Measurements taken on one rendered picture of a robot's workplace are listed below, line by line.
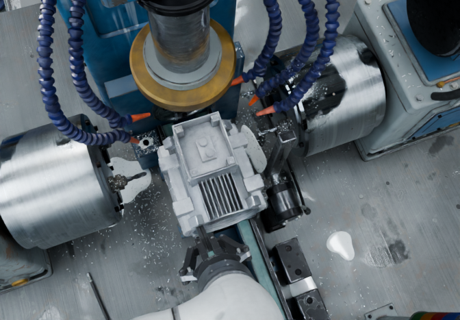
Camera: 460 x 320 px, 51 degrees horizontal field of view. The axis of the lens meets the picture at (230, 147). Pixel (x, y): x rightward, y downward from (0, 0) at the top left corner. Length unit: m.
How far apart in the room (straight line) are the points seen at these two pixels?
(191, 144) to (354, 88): 0.36
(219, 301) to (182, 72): 0.36
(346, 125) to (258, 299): 0.54
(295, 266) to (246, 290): 0.58
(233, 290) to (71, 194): 0.44
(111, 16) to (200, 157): 0.33
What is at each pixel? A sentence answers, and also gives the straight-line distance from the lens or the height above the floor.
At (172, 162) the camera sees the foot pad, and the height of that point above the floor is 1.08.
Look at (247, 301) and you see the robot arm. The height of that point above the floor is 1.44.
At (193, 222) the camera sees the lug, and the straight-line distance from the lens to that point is 0.98.
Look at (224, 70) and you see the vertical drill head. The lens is 0.81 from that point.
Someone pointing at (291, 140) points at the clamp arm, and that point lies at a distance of 0.87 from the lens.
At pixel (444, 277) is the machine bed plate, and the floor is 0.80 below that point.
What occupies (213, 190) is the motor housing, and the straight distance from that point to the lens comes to 0.98.
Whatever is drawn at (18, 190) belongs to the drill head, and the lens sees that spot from 0.98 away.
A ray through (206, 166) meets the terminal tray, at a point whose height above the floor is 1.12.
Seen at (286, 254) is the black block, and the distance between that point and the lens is 1.21.
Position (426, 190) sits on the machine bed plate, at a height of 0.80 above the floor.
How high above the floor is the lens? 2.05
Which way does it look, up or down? 71 degrees down
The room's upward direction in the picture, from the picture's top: 7 degrees clockwise
